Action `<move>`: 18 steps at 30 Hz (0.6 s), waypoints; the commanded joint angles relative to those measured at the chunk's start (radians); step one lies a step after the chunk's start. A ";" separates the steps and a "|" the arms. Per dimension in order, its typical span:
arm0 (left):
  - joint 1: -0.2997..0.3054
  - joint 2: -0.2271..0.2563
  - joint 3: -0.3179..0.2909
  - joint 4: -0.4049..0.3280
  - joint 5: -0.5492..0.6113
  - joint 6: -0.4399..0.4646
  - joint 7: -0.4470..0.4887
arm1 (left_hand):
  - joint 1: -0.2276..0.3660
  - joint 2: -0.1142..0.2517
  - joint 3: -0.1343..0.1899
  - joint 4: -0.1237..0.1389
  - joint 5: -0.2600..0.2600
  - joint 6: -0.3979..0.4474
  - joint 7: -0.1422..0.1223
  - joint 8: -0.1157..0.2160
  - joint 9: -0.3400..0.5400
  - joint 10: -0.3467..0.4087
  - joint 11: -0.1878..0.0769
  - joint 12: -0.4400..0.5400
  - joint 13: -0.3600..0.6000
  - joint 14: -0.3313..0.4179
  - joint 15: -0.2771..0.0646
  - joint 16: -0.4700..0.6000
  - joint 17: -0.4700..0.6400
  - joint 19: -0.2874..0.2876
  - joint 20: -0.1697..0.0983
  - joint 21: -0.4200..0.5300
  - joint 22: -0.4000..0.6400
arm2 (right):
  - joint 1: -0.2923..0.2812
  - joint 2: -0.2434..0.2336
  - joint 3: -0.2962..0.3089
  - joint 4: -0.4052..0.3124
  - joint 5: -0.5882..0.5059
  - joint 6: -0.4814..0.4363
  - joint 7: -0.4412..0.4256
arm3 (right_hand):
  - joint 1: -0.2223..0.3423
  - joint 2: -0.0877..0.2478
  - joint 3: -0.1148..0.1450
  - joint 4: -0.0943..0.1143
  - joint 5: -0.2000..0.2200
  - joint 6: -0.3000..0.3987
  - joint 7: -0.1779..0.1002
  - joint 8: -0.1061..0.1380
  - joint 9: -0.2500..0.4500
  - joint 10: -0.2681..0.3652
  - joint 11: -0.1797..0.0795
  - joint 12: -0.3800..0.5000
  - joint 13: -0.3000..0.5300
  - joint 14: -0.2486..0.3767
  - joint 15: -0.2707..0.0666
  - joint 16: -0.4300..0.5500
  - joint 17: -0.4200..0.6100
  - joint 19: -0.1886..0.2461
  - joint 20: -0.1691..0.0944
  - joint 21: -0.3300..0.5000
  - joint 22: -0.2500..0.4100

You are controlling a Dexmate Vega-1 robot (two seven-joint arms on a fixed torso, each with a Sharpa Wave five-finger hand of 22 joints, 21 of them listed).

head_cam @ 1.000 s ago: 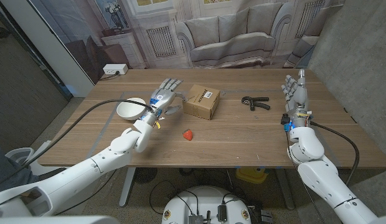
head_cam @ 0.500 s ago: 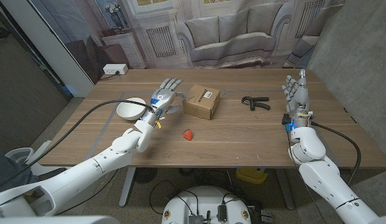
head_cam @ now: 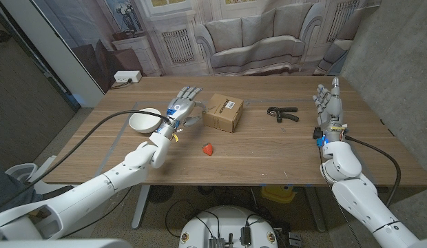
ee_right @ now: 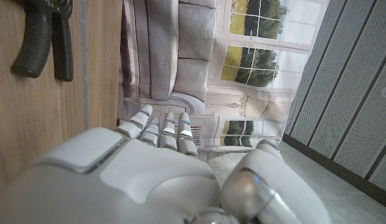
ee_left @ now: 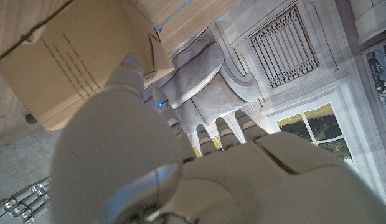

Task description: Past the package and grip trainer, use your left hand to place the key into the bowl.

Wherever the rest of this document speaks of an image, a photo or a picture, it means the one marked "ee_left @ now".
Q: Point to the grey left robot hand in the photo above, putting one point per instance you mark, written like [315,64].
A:
[211,186]

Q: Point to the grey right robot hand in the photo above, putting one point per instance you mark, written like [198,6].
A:
[21,205]

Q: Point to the printed living room backdrop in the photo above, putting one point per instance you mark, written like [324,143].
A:
[289,62]

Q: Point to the brown cardboard package box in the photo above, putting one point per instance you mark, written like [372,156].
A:
[71,53]

